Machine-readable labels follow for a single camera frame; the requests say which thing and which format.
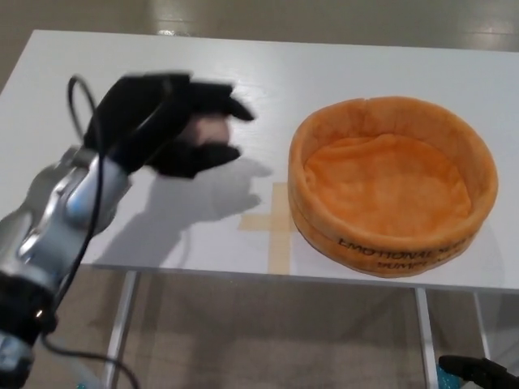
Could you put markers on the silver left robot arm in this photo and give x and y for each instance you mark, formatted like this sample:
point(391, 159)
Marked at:
point(52, 227)

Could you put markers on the white table leg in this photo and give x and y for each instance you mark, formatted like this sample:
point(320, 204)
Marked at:
point(117, 324)
point(482, 320)
point(427, 336)

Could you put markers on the pink round plush toy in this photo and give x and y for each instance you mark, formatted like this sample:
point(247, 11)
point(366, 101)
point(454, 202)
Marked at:
point(208, 130)

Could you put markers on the beige masking tape cross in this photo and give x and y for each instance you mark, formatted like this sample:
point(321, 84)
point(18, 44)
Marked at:
point(280, 235)

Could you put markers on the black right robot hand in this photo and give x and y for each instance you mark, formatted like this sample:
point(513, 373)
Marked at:
point(474, 368)

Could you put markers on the orange plush round plate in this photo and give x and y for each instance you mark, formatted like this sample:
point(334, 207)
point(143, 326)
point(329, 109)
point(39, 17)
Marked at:
point(391, 186)

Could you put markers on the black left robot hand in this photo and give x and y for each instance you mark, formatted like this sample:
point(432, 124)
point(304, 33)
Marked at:
point(138, 129)

